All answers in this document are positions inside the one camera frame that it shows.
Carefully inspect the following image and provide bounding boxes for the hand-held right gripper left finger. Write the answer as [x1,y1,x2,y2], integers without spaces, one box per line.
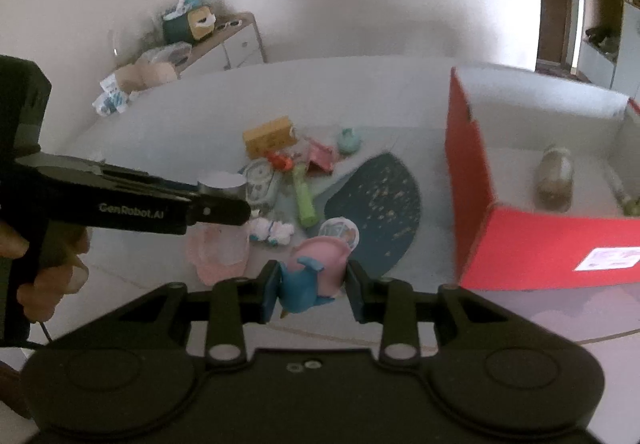
[107,260,284,368]

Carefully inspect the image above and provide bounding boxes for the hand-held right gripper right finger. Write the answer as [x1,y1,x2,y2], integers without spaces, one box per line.
[346,258,526,369]

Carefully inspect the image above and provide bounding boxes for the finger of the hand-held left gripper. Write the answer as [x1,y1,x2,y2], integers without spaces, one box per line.
[187,197,251,227]
[101,162,201,198]

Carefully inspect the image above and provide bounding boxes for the grey cup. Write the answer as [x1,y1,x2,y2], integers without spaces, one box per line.
[197,171,249,199]

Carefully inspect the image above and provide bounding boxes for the pink and blue toy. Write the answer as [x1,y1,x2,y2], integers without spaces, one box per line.
[277,238,351,320]

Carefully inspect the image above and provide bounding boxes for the teal egg-shaped pencil sharpener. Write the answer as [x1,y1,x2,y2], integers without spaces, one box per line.
[335,126,362,155]

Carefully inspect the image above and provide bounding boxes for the red cardboard box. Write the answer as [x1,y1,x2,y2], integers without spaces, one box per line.
[444,65,640,293]

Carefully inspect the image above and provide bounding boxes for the person's left hand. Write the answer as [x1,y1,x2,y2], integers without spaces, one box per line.
[0,222,92,322]

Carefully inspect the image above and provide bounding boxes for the pink transparent cup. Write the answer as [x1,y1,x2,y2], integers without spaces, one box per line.
[187,221,251,286]

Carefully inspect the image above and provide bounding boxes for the white toy figure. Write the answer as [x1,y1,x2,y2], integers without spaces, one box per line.
[248,217,295,246]

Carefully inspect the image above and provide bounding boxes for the round printed lid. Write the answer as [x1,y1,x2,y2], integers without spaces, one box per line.
[318,217,361,253]

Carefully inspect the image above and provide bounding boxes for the red toy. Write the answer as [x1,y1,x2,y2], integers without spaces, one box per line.
[266,150,297,173]

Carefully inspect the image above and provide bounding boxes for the green bottle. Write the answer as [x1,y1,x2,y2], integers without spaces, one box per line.
[292,166,319,228]

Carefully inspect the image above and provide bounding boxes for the yellow box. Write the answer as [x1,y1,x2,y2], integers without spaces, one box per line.
[242,116,296,159]

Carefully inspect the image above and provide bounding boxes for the dark blue speckled mat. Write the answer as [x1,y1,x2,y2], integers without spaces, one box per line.
[323,151,424,283]

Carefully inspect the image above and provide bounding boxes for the blue and white packets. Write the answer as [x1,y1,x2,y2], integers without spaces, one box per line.
[92,76,134,118]

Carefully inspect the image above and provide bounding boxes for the beige box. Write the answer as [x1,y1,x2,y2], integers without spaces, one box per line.
[114,61,179,93]

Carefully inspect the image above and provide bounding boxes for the clear plastic bag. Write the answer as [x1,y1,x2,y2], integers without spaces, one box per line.
[137,41,194,68]

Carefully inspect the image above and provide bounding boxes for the clear glass bowl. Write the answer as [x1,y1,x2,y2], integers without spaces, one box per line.
[107,28,152,61]

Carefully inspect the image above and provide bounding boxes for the green tissue box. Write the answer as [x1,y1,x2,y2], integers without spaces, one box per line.
[162,6,217,45]

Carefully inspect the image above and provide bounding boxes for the white wooden cabinet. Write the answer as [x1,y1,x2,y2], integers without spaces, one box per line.
[177,12,267,73]

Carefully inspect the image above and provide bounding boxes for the brown glass jar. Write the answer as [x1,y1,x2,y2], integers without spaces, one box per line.
[535,146,575,213]

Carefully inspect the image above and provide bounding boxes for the clear tube with green cap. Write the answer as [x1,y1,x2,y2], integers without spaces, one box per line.
[606,168,640,218]

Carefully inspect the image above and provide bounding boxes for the open shelf unit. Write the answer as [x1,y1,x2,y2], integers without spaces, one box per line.
[575,0,640,96]

